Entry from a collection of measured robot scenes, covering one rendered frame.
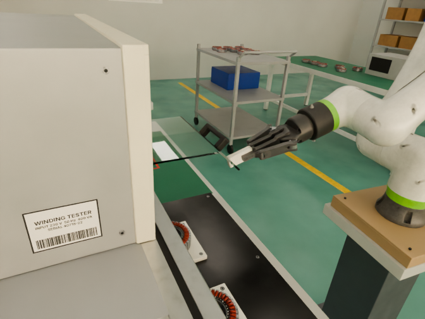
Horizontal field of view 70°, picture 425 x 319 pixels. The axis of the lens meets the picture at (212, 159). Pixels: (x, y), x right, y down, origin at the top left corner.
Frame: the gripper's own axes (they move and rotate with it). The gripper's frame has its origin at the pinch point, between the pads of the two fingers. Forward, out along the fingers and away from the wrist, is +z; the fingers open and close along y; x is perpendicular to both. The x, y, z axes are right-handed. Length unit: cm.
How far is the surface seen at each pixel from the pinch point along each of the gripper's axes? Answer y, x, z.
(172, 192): 25.9, -21.2, 18.4
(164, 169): 43, -22, 17
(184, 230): -2.2, -12.5, 20.5
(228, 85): 223, -79, -88
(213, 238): -2.8, -19.8, 14.3
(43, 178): -35, 34, 30
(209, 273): -13.8, -17.7, 19.6
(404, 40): 376, -203, -529
